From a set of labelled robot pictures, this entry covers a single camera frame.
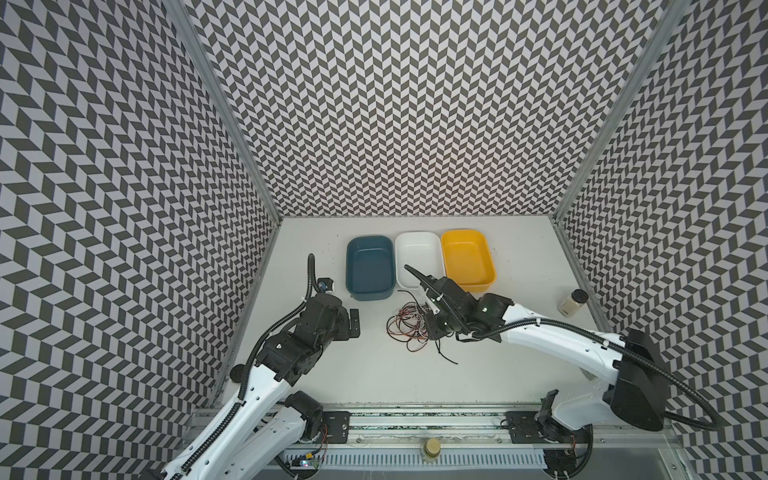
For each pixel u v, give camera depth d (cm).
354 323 68
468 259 105
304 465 67
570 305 87
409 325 91
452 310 58
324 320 53
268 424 58
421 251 108
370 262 101
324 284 66
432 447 59
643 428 45
